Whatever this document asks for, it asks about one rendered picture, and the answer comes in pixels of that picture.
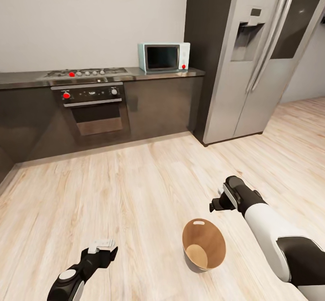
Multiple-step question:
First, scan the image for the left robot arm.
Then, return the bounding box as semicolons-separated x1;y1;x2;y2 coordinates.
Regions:
47;238;118;301

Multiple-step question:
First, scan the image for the trash can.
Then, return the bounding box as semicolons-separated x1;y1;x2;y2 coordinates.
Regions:
182;218;226;273

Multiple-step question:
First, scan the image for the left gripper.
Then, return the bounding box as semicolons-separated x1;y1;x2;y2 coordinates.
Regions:
80;247;118;275

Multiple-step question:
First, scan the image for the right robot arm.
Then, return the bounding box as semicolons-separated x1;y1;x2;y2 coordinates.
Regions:
209;176;325;301

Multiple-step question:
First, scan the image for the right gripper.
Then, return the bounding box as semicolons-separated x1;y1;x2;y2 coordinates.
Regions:
209;195;235;212

